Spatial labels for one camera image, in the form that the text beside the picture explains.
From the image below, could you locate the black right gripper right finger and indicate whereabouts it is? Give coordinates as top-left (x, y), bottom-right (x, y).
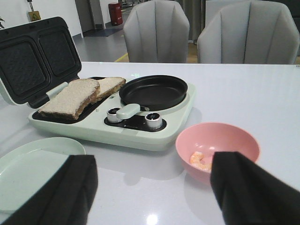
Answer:
top-left (210, 152), bottom-right (300, 225)

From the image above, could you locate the right grey upholstered chair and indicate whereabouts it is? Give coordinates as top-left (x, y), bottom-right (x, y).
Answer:
top-left (197, 0), bottom-right (300, 64)

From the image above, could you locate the orange shrimp piece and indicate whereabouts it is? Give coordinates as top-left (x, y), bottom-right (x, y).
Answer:
top-left (189, 151), bottom-right (212, 172)

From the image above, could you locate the grey upholstered chair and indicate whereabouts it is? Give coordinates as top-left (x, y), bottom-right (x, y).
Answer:
top-left (123, 0), bottom-right (190, 63)
top-left (197, 0), bottom-right (300, 64)

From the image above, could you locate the mint green sandwich maker lid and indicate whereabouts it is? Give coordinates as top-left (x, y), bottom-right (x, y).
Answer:
top-left (0, 16), bottom-right (82, 109)

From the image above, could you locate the black round frying pan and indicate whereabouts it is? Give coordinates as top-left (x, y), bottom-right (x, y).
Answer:
top-left (116, 75), bottom-right (188, 120)

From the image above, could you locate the silver control knob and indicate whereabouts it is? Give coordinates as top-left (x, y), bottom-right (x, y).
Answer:
top-left (144, 112), bottom-right (163, 129)
top-left (107, 107), bottom-right (122, 123)

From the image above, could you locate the mint green plate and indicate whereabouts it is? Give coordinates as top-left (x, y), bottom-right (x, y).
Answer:
top-left (0, 137), bottom-right (86, 214)

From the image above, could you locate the right silver control knob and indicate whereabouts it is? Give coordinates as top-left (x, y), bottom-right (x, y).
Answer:
top-left (144, 112), bottom-right (163, 129)

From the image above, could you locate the red bin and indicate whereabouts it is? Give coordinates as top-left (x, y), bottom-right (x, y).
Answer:
top-left (108, 2), bottom-right (123, 26)

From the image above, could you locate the white bread slice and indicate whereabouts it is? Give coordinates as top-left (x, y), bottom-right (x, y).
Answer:
top-left (91, 77), bottom-right (126, 104)
top-left (38, 78), bottom-right (100, 120)

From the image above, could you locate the left grey upholstered chair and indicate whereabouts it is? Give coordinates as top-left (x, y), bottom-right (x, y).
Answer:
top-left (123, 0), bottom-right (190, 63)

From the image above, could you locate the mint green breakfast maker base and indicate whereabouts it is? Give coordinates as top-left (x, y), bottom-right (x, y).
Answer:
top-left (29, 83), bottom-right (196, 151)

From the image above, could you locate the left silver control knob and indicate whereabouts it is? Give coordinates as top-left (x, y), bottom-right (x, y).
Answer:
top-left (107, 107), bottom-right (122, 123)

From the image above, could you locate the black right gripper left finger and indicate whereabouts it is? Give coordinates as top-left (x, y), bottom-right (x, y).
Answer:
top-left (3, 155), bottom-right (98, 225)

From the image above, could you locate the pink plastic bowl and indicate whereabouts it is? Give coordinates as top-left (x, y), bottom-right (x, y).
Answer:
top-left (175, 122), bottom-right (260, 185)

